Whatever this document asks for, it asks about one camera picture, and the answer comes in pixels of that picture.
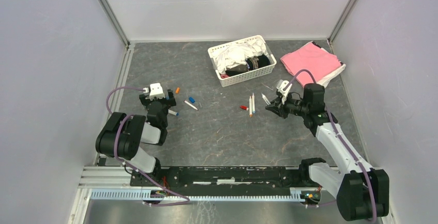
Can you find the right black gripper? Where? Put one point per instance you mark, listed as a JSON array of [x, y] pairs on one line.
[[277, 107]]

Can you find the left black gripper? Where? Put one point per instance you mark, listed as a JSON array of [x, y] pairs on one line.
[[169, 102]]

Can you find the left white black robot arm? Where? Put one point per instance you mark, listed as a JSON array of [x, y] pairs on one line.
[[126, 134]]

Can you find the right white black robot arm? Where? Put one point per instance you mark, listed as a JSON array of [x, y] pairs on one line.
[[360, 190]]

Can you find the white pen blue ends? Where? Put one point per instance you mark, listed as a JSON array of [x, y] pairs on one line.
[[173, 112]]

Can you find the white pen blue tip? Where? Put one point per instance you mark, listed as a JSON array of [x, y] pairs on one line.
[[253, 104]]

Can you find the white cloth under pink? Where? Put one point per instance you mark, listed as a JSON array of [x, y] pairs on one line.
[[328, 66]]

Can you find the pink folded cloth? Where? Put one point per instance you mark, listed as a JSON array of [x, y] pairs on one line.
[[303, 58]]

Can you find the black cloth in basket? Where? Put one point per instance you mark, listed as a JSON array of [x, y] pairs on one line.
[[253, 63]]

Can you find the white plastic basket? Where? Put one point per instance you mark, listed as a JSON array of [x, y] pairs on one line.
[[228, 81]]

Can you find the white cloth in basket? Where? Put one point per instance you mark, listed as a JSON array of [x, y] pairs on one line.
[[236, 54]]

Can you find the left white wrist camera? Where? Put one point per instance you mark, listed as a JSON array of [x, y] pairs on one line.
[[154, 92]]

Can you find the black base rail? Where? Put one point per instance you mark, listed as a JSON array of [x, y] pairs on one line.
[[228, 181]]

